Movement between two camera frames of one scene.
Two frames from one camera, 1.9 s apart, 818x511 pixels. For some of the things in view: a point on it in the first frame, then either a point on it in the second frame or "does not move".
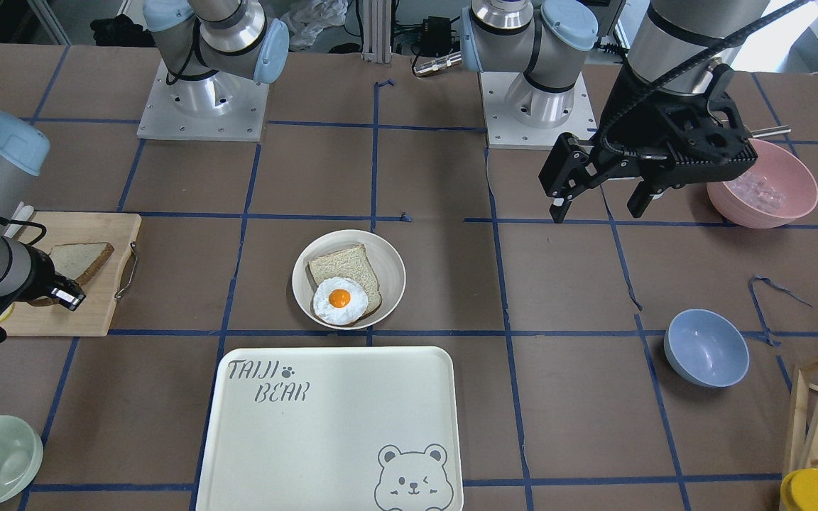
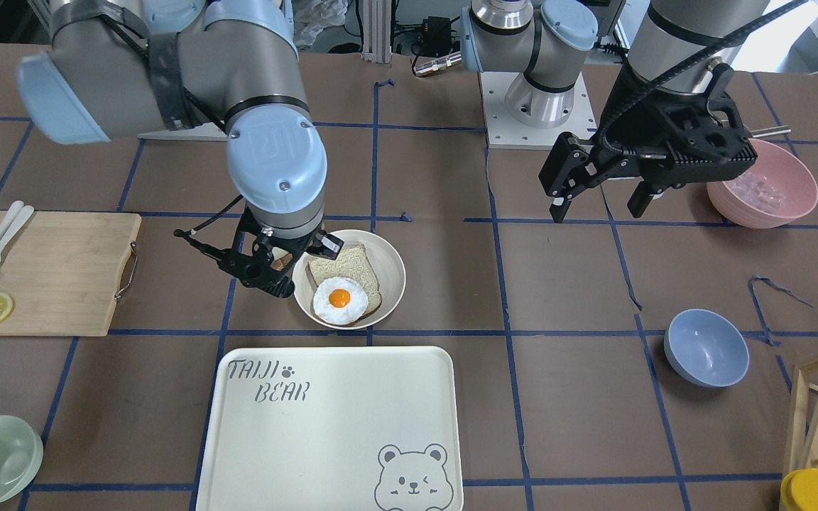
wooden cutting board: x=100 y=290 does not move
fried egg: x=340 y=301 does not move
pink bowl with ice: x=770 y=191 does not move
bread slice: x=79 y=262 to x=282 y=259
